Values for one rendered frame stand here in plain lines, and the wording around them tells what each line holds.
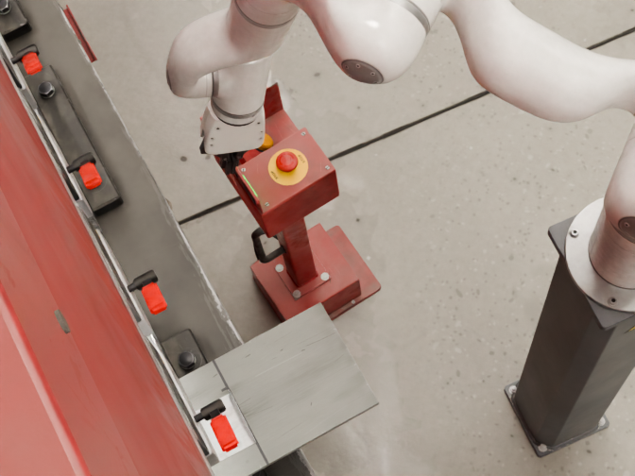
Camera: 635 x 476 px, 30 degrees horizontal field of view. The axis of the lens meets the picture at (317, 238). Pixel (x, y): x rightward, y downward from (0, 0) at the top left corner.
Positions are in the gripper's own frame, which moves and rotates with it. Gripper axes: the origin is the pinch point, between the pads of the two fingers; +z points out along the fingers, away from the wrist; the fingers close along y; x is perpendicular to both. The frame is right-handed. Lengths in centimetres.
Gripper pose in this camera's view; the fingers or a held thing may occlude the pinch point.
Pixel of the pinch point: (229, 161)
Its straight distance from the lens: 202.9
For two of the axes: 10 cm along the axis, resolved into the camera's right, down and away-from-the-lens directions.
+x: 2.6, 8.4, -4.7
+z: -1.4, 5.2, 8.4
